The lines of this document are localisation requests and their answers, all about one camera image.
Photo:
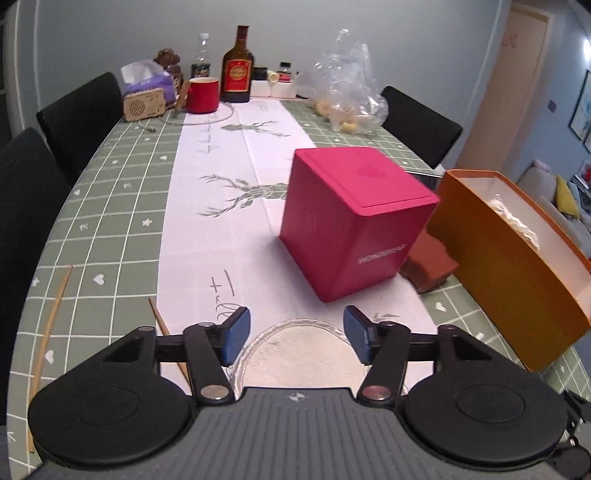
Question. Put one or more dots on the wooden door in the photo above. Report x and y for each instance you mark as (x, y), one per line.
(503, 87)

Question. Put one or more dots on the white table runner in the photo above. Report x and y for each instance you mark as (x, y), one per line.
(217, 230)

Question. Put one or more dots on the purple tissue box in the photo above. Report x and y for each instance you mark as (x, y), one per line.
(147, 78)

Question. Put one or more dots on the clear round glass coaster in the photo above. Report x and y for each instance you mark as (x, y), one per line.
(224, 113)

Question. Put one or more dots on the wooden speaker box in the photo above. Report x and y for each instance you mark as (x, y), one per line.
(144, 104)

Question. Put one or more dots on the clear plastic water bottle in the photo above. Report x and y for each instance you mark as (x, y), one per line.
(201, 57)

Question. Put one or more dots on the yellow cushion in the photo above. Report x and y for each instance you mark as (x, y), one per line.
(567, 196)

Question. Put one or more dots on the grey sofa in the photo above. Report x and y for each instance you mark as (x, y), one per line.
(538, 189)

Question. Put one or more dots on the small white bottle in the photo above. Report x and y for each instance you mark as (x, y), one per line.
(273, 76)

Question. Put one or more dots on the red mug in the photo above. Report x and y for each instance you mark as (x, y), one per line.
(202, 96)

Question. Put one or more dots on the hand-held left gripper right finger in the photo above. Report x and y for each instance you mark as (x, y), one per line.
(358, 334)

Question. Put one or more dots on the small dark capped jar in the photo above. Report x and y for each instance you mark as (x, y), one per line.
(285, 73)

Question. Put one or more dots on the white flat box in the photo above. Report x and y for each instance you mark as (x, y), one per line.
(277, 90)

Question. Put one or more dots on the plastic white cloth roll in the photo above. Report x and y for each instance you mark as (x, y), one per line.
(517, 221)

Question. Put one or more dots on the short wooden chopstick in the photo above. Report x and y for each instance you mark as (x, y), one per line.
(164, 332)

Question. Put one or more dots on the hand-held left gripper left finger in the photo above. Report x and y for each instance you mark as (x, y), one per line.
(235, 334)

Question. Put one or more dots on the amber liquor bottle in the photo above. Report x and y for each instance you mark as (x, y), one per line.
(238, 69)

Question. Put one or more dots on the black chair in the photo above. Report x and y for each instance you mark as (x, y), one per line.
(420, 124)
(25, 221)
(78, 120)

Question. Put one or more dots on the brown bear figurine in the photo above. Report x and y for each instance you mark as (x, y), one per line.
(168, 62)

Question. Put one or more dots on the framed wall picture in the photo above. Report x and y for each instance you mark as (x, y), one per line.
(582, 110)

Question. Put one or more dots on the small brown box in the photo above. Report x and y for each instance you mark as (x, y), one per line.
(429, 263)

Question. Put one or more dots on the orange cardboard box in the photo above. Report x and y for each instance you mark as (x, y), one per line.
(508, 286)

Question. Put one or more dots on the pink cube box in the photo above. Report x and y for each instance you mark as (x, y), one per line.
(351, 221)

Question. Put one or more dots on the clear plastic bag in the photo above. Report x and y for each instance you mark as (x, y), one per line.
(344, 87)

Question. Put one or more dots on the long wooden chopstick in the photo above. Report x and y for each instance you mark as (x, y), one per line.
(48, 350)

